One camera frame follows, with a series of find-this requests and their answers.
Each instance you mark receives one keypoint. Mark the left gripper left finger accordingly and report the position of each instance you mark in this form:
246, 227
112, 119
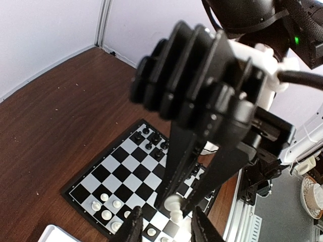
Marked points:
131, 229

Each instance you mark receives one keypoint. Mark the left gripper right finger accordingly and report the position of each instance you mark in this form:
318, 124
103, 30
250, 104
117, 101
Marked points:
202, 229

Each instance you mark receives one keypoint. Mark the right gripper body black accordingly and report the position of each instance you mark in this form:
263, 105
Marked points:
228, 124

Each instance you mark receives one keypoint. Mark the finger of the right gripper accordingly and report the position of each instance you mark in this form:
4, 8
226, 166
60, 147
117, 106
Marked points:
226, 163
181, 157

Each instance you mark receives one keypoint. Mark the white piece passed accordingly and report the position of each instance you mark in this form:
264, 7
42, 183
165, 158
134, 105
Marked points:
115, 226

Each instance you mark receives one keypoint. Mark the white rook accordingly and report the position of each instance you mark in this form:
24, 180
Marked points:
151, 232

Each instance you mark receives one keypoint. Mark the white piece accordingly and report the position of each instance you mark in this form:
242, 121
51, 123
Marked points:
106, 215

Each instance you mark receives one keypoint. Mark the white pawn placed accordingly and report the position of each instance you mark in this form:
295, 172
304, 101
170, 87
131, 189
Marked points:
116, 204
104, 197
164, 239

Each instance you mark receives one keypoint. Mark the black white chess board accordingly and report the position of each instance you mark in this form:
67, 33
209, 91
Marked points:
130, 170

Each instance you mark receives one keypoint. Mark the white plastic compartment tray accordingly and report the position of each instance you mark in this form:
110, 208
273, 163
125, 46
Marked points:
55, 234

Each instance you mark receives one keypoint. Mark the white pawn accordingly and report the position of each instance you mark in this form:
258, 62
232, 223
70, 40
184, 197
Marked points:
127, 213

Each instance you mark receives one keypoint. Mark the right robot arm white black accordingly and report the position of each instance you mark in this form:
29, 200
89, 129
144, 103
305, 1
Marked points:
264, 31

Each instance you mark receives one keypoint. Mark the white scalloped bowl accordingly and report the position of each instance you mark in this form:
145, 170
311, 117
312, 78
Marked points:
209, 149

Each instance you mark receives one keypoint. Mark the patterned plate outside booth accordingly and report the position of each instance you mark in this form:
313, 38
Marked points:
311, 197

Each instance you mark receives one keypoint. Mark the right aluminium corner post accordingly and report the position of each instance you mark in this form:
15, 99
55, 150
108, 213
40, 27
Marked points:
103, 18

